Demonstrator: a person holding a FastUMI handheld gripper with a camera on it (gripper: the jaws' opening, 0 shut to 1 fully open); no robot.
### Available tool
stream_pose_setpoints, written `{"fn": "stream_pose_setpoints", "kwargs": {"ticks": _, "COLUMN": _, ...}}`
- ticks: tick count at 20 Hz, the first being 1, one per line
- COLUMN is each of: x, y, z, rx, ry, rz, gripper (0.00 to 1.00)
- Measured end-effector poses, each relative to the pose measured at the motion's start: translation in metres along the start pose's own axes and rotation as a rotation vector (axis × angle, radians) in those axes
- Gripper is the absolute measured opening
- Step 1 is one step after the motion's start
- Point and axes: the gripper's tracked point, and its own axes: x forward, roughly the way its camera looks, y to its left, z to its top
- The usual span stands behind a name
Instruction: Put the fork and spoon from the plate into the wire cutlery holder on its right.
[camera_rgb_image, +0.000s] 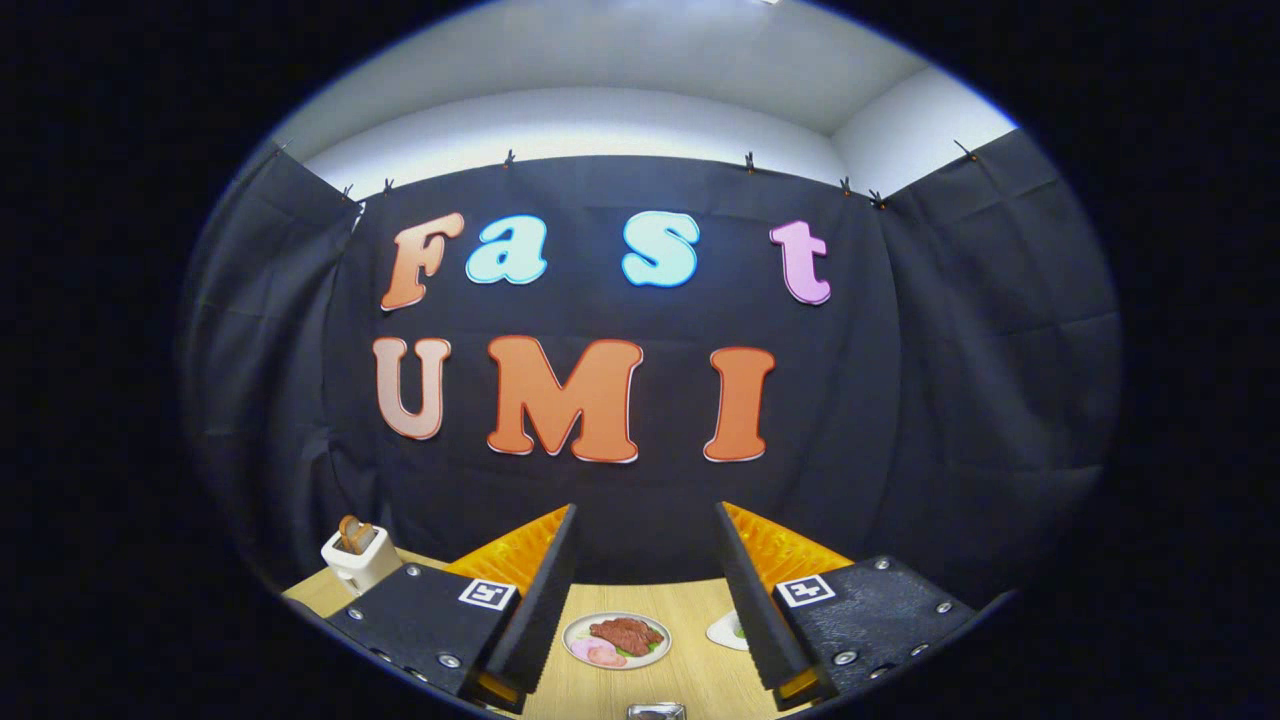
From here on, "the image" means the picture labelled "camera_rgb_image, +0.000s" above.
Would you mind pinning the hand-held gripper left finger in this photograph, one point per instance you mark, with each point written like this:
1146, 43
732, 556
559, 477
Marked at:
545, 610

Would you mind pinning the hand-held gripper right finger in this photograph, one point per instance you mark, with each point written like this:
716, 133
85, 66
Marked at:
755, 610

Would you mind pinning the beige round dinner plate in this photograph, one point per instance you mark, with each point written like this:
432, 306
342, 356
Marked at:
577, 628

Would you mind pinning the white square coaster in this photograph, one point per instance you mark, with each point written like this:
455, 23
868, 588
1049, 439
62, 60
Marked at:
722, 632

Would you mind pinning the pink ham slices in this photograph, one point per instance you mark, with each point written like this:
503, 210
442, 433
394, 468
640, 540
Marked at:
598, 654

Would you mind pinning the brown meat steak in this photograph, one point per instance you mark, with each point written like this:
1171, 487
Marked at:
625, 634

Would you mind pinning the metal drain basket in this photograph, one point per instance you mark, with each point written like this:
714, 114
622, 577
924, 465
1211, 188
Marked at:
655, 712

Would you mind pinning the cream white toaster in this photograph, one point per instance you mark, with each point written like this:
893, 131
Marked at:
365, 570

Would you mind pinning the toast bread slice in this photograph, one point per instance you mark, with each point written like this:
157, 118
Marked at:
347, 533
364, 538

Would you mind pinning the row of black cloth clips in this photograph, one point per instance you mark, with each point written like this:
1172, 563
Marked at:
509, 158

